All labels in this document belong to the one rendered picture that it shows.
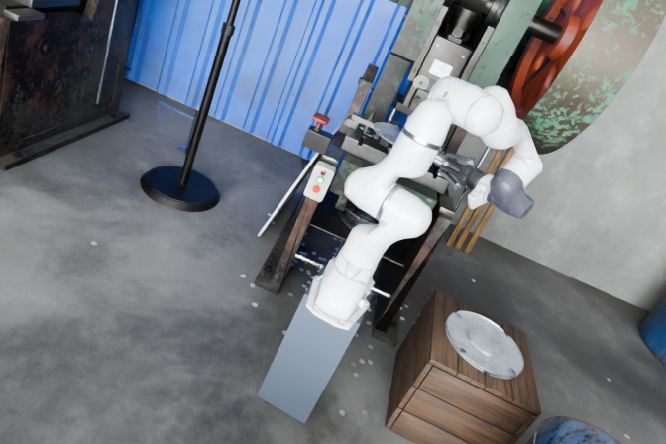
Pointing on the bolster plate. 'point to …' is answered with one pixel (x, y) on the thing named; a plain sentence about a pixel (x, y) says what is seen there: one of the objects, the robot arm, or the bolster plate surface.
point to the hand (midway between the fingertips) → (435, 157)
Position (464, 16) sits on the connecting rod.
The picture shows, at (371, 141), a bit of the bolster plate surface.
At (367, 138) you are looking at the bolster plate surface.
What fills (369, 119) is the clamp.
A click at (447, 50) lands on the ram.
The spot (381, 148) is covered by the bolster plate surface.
